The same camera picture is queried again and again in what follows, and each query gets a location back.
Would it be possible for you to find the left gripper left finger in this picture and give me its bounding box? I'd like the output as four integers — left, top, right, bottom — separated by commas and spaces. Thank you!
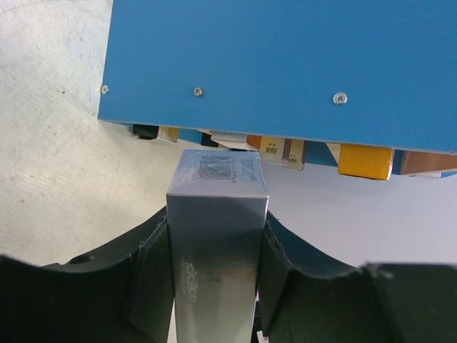
1, 209, 174, 342

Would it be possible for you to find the black toothpaste box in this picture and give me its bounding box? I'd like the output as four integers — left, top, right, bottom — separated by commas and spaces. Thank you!
132, 124, 179, 143

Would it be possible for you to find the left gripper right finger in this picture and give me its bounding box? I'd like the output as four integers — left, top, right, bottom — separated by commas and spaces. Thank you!
255, 214, 456, 342

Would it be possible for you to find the blue shelf with coloured boards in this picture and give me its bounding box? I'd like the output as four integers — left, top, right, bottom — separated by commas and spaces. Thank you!
98, 1, 456, 163

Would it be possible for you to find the plain silver box diagonal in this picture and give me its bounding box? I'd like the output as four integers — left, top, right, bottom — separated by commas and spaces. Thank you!
166, 149, 268, 342

